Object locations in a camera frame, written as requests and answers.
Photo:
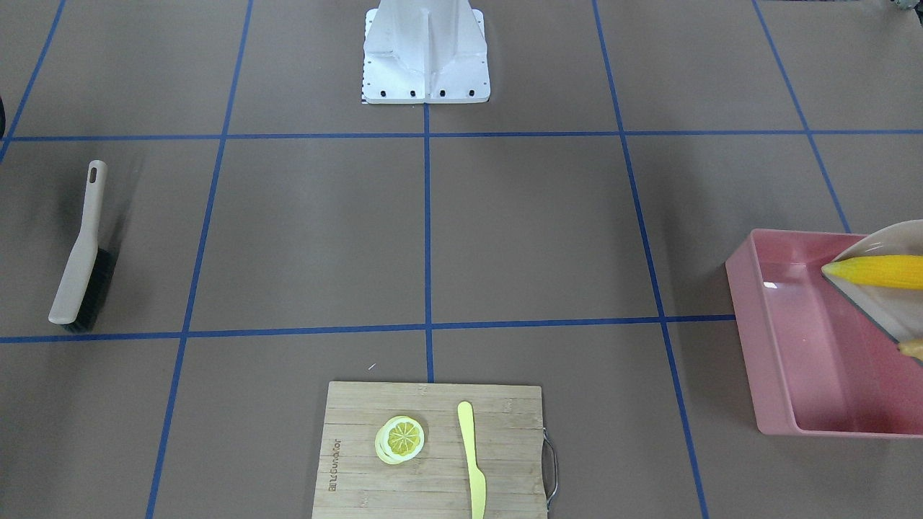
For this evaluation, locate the yellow toy corn cob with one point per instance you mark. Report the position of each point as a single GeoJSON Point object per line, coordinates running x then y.
{"type": "Point", "coordinates": [891, 271]}

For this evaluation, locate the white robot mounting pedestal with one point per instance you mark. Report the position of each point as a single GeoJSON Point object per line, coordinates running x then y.
{"type": "Point", "coordinates": [425, 52]}

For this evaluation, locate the beige hand brush black bristles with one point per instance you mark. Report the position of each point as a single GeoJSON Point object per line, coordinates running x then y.
{"type": "Point", "coordinates": [88, 271]}

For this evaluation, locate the yellow toy lemon slice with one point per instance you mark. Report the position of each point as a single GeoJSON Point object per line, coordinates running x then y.
{"type": "Point", "coordinates": [399, 440]}

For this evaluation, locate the yellow plastic knife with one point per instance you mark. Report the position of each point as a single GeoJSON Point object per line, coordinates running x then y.
{"type": "Point", "coordinates": [477, 479]}

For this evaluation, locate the tan toy ginger root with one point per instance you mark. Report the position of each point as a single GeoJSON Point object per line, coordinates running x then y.
{"type": "Point", "coordinates": [912, 349]}

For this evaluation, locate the beige plastic dustpan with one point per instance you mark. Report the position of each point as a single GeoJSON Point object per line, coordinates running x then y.
{"type": "Point", "coordinates": [896, 312]}

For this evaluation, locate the bamboo cutting board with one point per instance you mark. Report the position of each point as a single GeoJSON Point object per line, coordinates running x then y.
{"type": "Point", "coordinates": [352, 482]}

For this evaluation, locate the pink plastic bin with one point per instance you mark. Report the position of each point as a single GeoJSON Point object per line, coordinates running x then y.
{"type": "Point", "coordinates": [816, 365]}

